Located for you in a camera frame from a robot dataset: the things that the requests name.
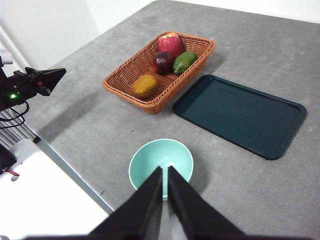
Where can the red apple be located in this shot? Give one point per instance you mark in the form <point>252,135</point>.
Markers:
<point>169,45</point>

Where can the brown wicker basket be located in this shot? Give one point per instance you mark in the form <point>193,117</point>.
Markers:
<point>130,77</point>

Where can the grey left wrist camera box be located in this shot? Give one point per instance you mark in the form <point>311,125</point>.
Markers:
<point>5,60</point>

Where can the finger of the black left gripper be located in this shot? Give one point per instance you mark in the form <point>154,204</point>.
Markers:
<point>52,75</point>

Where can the teal ribbed bowl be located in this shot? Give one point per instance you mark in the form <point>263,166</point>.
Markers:
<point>150,155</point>

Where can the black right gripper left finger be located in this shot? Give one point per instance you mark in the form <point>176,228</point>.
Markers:
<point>140,212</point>

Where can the green avocado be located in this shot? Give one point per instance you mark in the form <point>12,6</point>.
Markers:
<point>185,62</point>

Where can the dark green rectangular tray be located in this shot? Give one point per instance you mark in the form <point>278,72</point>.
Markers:
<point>237,115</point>

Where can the dark purple plum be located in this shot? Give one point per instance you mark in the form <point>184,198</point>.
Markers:
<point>163,63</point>

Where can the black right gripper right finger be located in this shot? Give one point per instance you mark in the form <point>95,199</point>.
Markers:
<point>195,215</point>

